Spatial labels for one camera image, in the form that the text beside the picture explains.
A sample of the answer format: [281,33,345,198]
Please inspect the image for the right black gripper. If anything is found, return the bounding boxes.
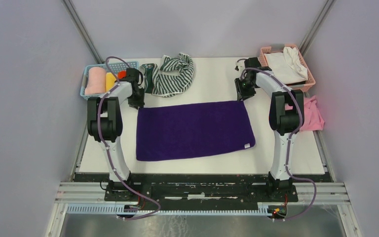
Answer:
[234,76,257,101]

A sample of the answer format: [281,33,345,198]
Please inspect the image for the purple towel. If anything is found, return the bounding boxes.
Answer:
[136,101,256,161]

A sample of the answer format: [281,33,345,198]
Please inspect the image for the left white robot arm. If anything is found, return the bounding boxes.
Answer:
[87,68,145,201]

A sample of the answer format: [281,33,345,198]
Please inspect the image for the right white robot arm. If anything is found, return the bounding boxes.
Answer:
[235,57,304,201]

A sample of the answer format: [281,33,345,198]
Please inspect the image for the red rolled towel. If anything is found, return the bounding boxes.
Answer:
[117,70,127,79]

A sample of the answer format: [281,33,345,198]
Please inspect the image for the yellow rolled towel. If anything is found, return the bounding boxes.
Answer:
[106,73,116,92]

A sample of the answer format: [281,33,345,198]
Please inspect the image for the blue plastic basket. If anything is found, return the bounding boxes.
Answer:
[79,61,141,103]

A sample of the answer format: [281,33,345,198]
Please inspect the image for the pink rolled towel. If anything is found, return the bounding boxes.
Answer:
[84,67,107,95]

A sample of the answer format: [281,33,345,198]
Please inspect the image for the white folded cloth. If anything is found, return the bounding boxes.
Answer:
[265,46,308,85]

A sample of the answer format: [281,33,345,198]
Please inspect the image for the green white striped towel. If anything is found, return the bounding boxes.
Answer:
[152,53,195,98]

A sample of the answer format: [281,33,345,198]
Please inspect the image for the pink plastic basket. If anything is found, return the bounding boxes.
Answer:
[259,44,316,92]

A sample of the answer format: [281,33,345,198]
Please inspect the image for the pink crumpled towel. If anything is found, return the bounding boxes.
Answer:
[299,96,325,131]

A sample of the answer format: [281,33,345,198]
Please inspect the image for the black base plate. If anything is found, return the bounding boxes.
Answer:
[73,172,332,211]

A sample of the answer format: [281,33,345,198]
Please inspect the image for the aluminium frame rails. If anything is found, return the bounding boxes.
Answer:
[46,94,362,237]

